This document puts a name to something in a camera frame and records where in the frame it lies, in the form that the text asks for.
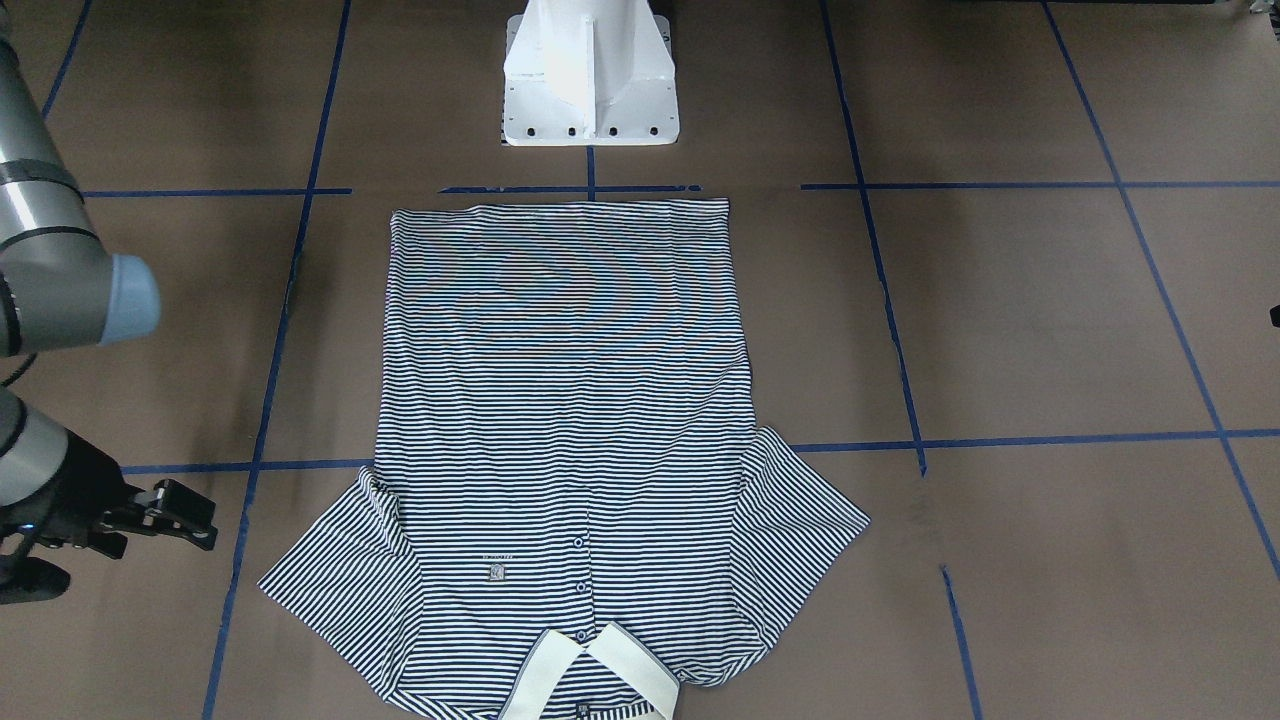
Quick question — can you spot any blue white striped polo shirt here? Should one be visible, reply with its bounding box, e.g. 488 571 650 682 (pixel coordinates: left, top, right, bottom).
260 199 870 719

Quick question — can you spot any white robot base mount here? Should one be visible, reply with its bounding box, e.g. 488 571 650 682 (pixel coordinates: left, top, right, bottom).
500 1 681 147

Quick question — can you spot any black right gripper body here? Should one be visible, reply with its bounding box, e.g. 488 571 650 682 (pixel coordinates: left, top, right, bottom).
1 430 136 605

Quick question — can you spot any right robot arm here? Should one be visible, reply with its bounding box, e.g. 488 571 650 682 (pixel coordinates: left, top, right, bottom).
1 37 219 605

